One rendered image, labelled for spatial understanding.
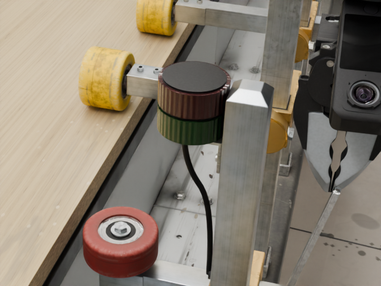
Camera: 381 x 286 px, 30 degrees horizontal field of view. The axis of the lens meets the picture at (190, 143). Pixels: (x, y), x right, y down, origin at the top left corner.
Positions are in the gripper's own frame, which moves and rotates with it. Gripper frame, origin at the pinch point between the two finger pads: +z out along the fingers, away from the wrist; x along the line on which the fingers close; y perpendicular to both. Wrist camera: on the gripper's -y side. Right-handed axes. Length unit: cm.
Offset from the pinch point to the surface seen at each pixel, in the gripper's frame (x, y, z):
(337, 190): -0.5, -2.0, -0.9
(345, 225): -11, 122, 101
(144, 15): 32, 45, 6
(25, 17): 53, 47, 10
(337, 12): 3, 237, 78
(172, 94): 13.8, -7.4, -11.2
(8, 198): 34.3, 1.3, 10.4
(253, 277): 6.1, 0.0, 13.5
